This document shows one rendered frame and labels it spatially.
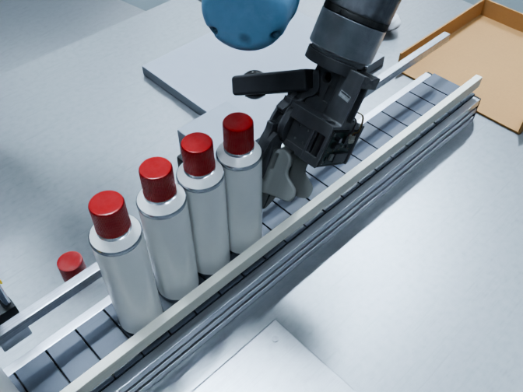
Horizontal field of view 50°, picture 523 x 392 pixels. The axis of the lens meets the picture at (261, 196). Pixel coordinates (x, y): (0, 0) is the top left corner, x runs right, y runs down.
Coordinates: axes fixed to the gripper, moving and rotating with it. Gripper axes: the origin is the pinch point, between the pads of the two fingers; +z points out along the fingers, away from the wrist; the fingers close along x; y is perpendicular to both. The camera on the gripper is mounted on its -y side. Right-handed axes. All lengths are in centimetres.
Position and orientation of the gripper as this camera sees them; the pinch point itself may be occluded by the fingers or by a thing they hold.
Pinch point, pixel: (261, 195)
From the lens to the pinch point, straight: 71.5
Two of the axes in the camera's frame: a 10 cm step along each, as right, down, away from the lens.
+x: 6.2, -1.1, 7.7
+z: -3.6, 8.4, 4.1
